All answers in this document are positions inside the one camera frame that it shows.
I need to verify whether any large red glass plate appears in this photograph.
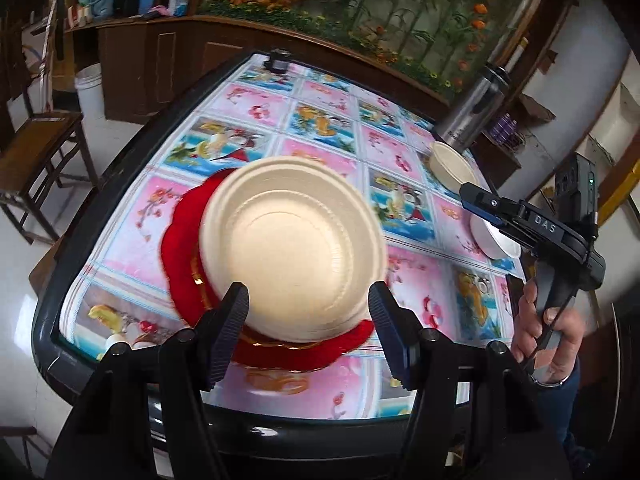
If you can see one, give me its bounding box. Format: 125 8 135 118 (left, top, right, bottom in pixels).
160 169 374 372

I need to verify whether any dark wooden counter cabinet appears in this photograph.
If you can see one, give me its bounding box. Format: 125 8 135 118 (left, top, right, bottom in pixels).
65 15 449 124

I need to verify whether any white plastic bucket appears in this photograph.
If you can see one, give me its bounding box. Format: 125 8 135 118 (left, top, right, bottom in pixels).
74 63 105 122

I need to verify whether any small beige bowl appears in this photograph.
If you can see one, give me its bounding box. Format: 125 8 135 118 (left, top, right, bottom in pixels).
428 141 480 194

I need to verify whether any wooden chair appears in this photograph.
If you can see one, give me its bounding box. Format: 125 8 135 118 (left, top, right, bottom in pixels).
0 26 101 245

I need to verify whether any person's right hand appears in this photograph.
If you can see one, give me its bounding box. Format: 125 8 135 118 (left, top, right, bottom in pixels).
511 278 586 385

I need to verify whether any flower mural panel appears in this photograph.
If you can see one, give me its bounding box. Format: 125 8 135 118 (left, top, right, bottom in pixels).
200 0 532 100

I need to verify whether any large beige bowl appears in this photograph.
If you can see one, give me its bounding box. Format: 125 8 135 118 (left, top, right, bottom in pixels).
198 156 387 344

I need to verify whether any stainless steel kettle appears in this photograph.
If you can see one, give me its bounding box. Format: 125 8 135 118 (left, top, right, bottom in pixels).
434 63 511 154

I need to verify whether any small black box device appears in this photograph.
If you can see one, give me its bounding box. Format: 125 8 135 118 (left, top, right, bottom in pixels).
264 49 291 75

